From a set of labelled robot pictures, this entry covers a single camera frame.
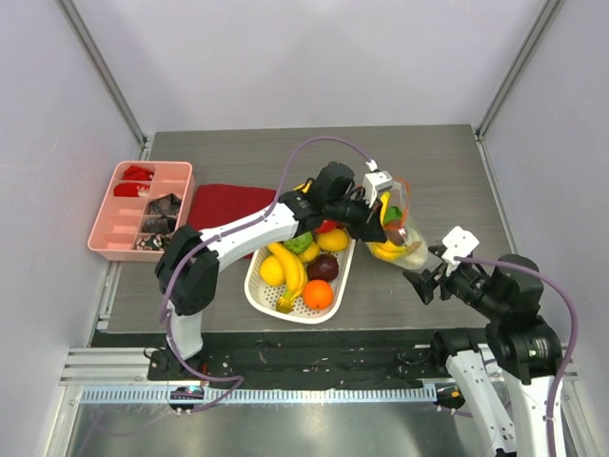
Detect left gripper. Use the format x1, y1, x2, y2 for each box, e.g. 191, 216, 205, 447
324, 190, 388, 244

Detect dark purple fig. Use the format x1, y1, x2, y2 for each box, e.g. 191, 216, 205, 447
385, 228, 407, 247

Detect green white cabbage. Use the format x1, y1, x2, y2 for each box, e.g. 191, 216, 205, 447
383, 204, 428, 268

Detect yellow banana bunch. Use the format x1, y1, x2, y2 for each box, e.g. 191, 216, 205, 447
366, 191, 406, 262

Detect clear zip top bag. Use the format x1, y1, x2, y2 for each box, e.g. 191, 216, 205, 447
366, 177, 428, 270

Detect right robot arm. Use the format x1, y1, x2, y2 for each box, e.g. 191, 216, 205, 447
403, 254, 566, 456

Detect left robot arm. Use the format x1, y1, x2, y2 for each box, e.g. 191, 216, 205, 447
155, 161, 393, 380

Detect yellow lemon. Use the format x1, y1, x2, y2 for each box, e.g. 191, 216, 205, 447
259, 255, 285, 287
317, 228, 350, 252

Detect red apple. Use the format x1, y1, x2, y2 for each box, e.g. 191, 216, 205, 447
315, 220, 338, 234

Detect dark red mangosteen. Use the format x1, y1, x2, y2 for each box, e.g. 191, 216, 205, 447
306, 253, 340, 282

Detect small yellow banana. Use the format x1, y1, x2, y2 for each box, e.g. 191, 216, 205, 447
298, 242, 321, 264

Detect small green cabbage ball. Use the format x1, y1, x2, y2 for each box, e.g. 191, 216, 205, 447
283, 232, 314, 254

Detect white perforated fruit basket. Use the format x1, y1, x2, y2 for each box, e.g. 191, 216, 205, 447
245, 240, 356, 325

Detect red folded cloth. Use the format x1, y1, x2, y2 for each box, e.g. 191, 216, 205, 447
186, 184, 276, 230

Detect dark wrapped items in tray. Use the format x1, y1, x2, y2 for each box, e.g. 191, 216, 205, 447
133, 193, 182, 251

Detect pink compartment tray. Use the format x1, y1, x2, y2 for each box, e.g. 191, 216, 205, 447
88, 161, 195, 263

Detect red items in tray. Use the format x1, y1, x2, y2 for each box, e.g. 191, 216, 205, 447
113, 165, 154, 198

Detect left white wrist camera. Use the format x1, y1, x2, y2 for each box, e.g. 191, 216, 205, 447
362, 160, 394, 209

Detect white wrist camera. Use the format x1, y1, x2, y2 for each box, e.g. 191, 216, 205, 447
362, 160, 394, 209
429, 226, 480, 276

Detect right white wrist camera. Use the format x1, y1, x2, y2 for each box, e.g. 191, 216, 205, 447
429, 226, 480, 276

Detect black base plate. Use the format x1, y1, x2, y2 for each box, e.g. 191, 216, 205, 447
92, 329, 449, 390

